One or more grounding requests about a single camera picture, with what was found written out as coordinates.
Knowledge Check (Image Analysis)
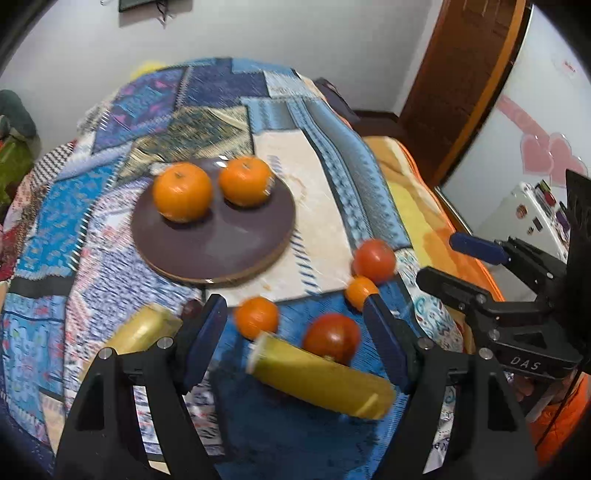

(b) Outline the orange yellow blanket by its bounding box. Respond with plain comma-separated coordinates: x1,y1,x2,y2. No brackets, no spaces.
360,134,505,303

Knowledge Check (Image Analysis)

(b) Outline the round brown plate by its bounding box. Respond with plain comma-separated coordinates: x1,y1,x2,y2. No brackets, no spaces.
130,157,297,285

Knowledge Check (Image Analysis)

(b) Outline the brown wooden door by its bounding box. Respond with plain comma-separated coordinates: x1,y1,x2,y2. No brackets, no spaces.
399,0,532,186

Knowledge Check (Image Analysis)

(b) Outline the dark wall frame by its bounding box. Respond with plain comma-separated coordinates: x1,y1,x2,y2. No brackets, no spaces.
118,0,163,14

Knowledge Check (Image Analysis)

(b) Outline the large orange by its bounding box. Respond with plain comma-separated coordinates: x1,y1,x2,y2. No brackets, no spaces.
152,162,214,224
218,156,274,207

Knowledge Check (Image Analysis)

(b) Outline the person's right hand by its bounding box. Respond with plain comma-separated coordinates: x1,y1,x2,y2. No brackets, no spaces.
512,373,540,414

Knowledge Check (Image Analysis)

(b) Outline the tall white cabinet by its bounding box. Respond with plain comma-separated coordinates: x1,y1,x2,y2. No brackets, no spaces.
434,4,591,259

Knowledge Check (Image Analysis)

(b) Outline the yellow plush toy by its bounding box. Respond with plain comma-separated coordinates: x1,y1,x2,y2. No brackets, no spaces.
129,60,165,80

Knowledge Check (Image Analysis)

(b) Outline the small orange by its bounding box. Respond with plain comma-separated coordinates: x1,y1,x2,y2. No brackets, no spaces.
235,296,280,341
344,275,380,313

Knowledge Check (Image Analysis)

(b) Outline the person's right forearm orange sleeve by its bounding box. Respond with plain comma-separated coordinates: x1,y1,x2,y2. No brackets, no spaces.
526,369,591,468

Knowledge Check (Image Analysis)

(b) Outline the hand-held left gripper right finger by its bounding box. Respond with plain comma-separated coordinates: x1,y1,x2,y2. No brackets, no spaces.
362,294,541,480

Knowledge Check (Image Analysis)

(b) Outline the grey green cloth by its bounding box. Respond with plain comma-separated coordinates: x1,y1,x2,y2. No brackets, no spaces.
0,89,38,139

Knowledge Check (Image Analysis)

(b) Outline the blue patchwork blanket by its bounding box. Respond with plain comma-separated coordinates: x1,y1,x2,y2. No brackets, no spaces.
0,58,468,480

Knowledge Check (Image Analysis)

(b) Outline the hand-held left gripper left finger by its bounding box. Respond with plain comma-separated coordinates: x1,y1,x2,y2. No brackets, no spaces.
54,294,229,480

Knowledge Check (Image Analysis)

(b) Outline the small white fridge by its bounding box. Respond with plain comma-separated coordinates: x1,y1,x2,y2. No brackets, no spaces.
475,181,573,265

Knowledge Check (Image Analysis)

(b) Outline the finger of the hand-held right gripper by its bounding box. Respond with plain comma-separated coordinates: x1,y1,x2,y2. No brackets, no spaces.
450,232,571,301
416,266,583,380

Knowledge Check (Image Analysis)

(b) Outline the green bag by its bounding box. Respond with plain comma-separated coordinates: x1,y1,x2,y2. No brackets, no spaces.
0,137,36,209

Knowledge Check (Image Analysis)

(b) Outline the red tomato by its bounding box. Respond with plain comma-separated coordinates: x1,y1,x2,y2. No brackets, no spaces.
352,239,398,284
302,313,362,365

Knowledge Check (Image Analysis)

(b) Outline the pink heart sticker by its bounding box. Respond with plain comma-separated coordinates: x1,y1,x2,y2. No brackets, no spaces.
547,131,589,178
521,133,555,175

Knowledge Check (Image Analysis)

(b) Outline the dark navy cushion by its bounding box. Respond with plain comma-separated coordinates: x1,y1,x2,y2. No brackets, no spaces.
314,78,362,126

